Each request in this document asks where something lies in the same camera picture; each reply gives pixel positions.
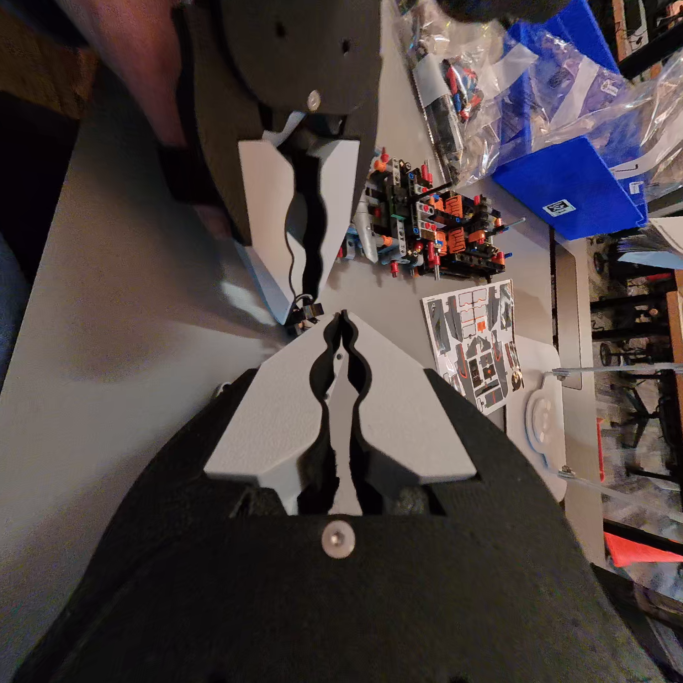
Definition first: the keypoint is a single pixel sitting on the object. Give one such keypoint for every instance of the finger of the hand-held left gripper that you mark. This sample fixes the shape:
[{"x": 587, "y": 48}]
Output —
[
  {"x": 264, "y": 192},
  {"x": 339, "y": 181}
]

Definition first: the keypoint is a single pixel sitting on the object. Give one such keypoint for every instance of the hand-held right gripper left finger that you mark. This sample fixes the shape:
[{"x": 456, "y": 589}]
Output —
[{"x": 267, "y": 421}]

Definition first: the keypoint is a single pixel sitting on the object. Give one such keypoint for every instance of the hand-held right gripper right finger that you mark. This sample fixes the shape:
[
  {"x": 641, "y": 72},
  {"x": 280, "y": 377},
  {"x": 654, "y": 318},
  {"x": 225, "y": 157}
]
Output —
[{"x": 411, "y": 421}]

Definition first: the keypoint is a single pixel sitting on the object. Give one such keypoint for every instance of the black lego piece with hooks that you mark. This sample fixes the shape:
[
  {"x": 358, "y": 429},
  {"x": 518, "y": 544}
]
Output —
[{"x": 309, "y": 312}]

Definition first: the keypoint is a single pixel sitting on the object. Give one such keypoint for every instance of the person's left forearm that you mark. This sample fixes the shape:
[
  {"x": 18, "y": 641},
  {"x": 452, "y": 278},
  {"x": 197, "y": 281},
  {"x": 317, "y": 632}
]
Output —
[{"x": 133, "y": 64}]

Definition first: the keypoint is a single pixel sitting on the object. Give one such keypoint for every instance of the black and orange lego model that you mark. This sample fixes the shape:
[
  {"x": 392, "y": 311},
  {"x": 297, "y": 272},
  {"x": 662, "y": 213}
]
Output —
[{"x": 427, "y": 224}]

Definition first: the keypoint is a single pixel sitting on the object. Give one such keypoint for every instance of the lego sticker sheet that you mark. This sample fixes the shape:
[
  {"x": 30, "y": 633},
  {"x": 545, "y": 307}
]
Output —
[{"x": 475, "y": 347}]

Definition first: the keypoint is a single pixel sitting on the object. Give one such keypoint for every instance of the plastic bag of lego parts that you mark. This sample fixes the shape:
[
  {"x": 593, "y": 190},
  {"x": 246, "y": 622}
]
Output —
[{"x": 443, "y": 106}]

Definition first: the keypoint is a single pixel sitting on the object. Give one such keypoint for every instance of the white machine base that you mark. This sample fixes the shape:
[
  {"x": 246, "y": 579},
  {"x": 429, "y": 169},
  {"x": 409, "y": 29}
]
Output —
[{"x": 544, "y": 416}]

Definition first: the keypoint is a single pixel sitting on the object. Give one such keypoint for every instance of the black office chair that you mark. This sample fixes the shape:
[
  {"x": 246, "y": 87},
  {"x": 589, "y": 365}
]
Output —
[{"x": 640, "y": 411}]

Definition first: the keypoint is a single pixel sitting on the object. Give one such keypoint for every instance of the blue plastic bin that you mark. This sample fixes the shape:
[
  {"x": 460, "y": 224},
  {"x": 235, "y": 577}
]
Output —
[{"x": 576, "y": 181}]

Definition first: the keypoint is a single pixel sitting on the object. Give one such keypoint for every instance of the clear plastic bags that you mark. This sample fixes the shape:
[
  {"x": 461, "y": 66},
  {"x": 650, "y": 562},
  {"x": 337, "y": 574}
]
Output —
[{"x": 581, "y": 85}]

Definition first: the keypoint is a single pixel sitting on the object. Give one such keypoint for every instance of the red orange sheet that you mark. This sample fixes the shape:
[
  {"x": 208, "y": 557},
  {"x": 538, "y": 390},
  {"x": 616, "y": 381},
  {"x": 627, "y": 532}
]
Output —
[{"x": 640, "y": 552}]

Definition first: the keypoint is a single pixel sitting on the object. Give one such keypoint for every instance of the white paper sheet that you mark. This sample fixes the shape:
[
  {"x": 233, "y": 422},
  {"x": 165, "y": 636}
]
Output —
[{"x": 667, "y": 232}]

